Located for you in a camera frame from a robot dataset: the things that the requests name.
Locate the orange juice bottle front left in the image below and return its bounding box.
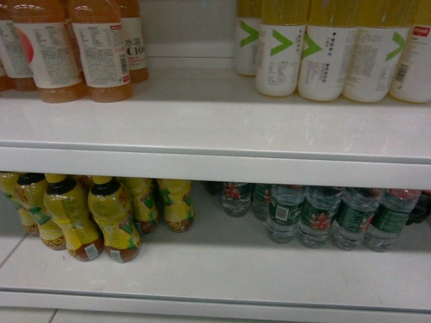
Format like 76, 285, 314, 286
7, 1, 86, 104

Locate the water bottle behind front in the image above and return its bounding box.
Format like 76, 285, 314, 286
364, 188, 422, 252

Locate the lemon tea bottle back right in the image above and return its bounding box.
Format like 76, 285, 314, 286
156, 179, 195, 233

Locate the white metal shelf board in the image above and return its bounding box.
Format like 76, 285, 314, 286
1, 192, 430, 322

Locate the upper white shelf board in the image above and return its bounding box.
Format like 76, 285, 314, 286
1, 67, 430, 190

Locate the yellow vitamin drink bottle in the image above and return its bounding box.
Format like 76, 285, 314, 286
234, 0, 261, 77

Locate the lemon tea bottle edge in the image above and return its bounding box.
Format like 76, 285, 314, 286
1, 172, 39, 236

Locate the orange juice bottle front right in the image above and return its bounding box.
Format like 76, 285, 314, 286
67, 0, 133, 103

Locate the yellow vitamin drink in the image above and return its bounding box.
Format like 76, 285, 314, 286
298, 1, 359, 102
255, 0, 310, 97
342, 0, 418, 103

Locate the orange juice bottle left edge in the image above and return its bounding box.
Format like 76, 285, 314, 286
1, 1, 36, 92

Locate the cola bottle red label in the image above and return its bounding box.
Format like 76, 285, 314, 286
406, 190, 430, 225

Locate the clear water bottle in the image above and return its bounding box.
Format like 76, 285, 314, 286
331, 187, 383, 251

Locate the yellow vitamin drink right edge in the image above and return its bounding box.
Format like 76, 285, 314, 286
389, 1, 430, 103

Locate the water bottle team label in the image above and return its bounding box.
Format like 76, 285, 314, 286
298, 186, 345, 249

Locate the lemon tea bottle front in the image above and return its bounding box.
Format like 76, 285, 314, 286
88, 176, 141, 263

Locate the water bottle far left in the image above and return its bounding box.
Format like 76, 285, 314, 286
222, 182, 252, 217

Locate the lemon tea bottle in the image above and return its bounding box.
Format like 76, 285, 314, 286
15, 173, 66, 250
120, 177, 160, 234
43, 174, 104, 262
156, 179, 195, 233
88, 176, 141, 263

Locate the water bottle barcode label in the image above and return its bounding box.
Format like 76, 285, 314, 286
266, 184, 306, 244

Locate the orange juice bottle C100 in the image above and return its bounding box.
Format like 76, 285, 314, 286
117, 0, 149, 83

